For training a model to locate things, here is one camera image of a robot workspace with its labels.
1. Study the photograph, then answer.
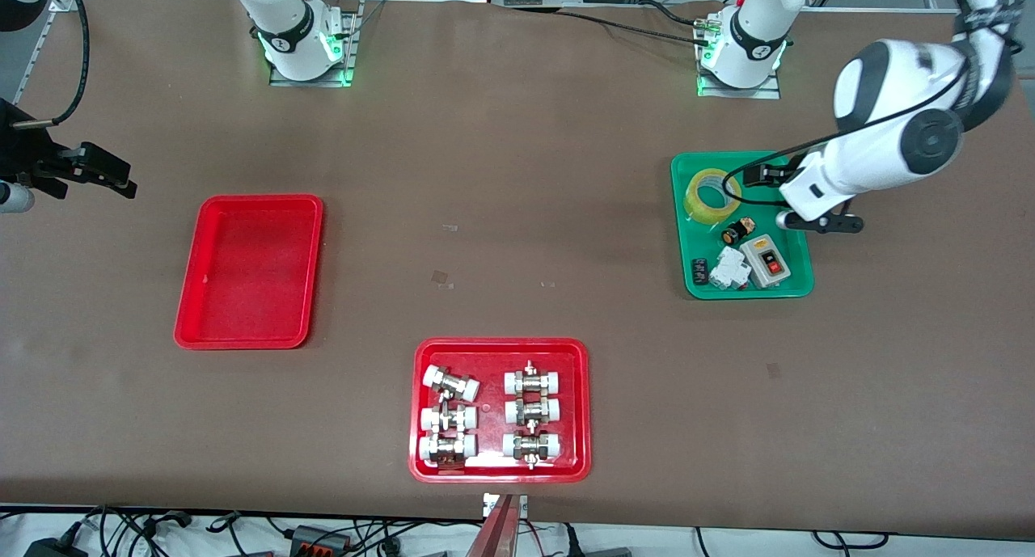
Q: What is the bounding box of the silver metal bracket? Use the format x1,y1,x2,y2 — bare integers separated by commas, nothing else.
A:
483,492,528,519

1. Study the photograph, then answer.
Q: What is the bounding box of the empty red plastic tray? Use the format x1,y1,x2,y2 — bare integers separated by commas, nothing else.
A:
174,195,325,351

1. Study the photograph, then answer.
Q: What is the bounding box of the white circuit breaker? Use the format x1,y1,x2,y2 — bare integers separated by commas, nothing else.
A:
708,247,753,293

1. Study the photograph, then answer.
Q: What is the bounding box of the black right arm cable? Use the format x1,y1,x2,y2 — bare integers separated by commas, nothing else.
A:
12,0,91,131

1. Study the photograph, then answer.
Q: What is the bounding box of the grey connector box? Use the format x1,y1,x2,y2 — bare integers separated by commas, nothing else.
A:
291,525,350,554

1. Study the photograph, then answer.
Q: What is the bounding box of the yellow packing tape roll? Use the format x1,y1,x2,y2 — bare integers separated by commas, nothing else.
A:
683,167,742,225

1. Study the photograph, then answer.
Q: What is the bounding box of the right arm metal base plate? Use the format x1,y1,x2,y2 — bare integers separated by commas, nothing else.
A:
269,0,361,87

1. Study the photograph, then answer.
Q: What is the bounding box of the aluminium table edge rail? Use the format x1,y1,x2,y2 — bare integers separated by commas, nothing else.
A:
12,0,61,97

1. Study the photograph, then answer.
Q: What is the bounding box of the red tray holding fittings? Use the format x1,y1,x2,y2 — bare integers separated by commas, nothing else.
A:
408,337,592,483

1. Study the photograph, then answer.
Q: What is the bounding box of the green plastic tray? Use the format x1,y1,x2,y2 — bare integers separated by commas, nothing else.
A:
670,151,814,301

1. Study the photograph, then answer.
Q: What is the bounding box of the black power adapter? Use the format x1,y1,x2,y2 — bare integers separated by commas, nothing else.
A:
23,537,86,557

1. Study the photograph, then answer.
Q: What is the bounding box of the black cable on table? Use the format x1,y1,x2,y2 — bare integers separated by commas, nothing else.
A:
558,0,712,44

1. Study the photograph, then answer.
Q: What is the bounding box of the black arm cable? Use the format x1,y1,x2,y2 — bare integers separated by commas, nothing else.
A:
722,52,971,198
12,0,91,131

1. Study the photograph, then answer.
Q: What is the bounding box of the black floor cable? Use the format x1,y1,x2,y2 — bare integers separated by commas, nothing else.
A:
813,531,890,551

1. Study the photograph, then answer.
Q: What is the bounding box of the grey switch box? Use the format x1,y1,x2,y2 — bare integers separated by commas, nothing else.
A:
740,234,792,289

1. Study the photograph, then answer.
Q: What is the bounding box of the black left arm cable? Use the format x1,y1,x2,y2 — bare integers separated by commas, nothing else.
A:
722,52,971,198

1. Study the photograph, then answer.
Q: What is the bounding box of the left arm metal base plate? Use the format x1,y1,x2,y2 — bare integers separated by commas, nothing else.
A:
697,70,782,99

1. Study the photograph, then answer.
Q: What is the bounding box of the brass white pipe fitting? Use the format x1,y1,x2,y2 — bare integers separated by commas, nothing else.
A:
504,361,564,396
423,365,480,402
502,430,563,469
420,405,478,433
418,433,478,467
505,397,562,427

